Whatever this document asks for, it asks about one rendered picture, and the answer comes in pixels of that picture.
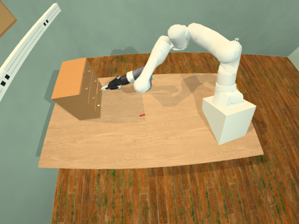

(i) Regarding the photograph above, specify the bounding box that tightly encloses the brown wooden drawer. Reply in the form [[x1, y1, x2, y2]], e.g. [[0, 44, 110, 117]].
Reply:
[[96, 80, 102, 100], [88, 86, 96, 109], [95, 95, 101, 116], [80, 76, 90, 103], [90, 71, 98, 92], [83, 60, 92, 84]]

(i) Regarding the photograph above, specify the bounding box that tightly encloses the brown wooden chest of drawers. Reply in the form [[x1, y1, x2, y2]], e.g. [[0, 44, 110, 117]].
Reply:
[[51, 58, 100, 121]]

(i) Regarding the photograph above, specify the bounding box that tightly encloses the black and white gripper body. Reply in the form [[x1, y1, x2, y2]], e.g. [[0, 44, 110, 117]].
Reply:
[[117, 74, 130, 86]]

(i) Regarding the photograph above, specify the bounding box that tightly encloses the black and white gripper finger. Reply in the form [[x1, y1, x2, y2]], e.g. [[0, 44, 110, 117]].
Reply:
[[109, 76, 120, 85], [101, 81, 122, 90]]

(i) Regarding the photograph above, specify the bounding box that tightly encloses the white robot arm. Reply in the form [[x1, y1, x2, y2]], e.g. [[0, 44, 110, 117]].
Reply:
[[127, 23, 246, 109]]

